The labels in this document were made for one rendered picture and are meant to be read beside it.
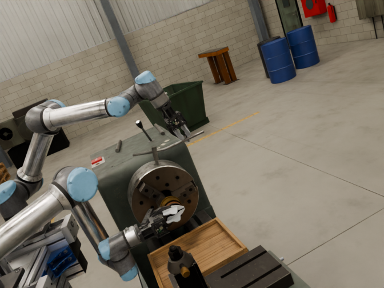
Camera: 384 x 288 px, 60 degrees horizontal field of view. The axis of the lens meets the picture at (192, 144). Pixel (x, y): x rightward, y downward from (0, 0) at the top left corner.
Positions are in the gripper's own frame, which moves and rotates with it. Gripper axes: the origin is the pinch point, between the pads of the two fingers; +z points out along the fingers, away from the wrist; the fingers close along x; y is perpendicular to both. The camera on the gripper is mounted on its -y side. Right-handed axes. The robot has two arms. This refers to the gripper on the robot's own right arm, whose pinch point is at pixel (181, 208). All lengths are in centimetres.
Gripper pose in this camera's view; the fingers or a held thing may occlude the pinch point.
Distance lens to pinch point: 140.2
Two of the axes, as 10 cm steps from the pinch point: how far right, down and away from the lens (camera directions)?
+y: 3.0, 2.0, -9.3
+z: 8.9, -4.2, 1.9
